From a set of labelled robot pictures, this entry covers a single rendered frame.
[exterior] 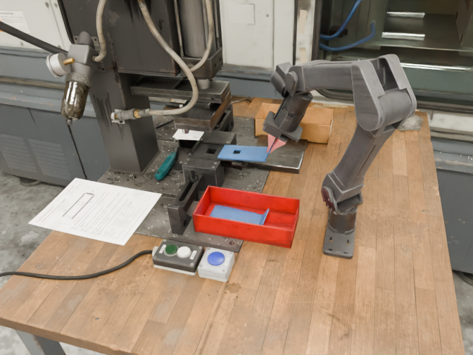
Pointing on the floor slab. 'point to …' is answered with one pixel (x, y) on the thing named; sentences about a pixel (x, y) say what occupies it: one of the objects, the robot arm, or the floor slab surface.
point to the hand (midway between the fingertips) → (269, 149)
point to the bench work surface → (265, 274)
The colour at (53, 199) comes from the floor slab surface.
